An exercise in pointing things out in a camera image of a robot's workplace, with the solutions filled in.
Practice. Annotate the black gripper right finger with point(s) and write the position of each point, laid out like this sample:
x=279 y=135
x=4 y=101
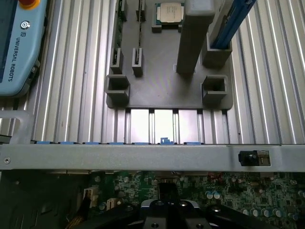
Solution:
x=184 y=214

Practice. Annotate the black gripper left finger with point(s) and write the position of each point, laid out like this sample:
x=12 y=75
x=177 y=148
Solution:
x=156 y=214

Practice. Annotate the blue slot cover clip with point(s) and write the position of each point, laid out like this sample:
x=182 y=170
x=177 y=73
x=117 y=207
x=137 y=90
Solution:
x=194 y=143
x=44 y=142
x=141 y=143
x=67 y=142
x=166 y=141
x=91 y=143
x=116 y=143

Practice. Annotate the black motherboard heat sink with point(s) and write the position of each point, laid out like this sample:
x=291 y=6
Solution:
x=168 y=192

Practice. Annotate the white power connector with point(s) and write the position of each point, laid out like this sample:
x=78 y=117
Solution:
x=91 y=196

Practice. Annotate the grey metal PC case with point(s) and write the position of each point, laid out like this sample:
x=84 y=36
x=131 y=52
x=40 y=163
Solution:
x=119 y=157

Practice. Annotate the green motherboard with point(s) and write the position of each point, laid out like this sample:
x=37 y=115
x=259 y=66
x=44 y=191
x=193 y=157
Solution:
x=250 y=190

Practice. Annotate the grey plastic parts rack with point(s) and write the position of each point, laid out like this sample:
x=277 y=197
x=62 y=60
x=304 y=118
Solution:
x=162 y=86

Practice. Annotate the green RAM stick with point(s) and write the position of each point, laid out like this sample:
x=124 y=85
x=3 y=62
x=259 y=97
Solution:
x=118 y=26

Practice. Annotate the CPU chip with silver lid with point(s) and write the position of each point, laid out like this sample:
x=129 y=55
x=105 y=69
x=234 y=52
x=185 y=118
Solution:
x=169 y=13

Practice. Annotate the light blue teach pendant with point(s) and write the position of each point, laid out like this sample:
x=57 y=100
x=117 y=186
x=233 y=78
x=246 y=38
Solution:
x=21 y=55

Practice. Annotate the black case intrusion switch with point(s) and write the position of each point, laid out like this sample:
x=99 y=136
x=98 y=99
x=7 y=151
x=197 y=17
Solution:
x=252 y=158

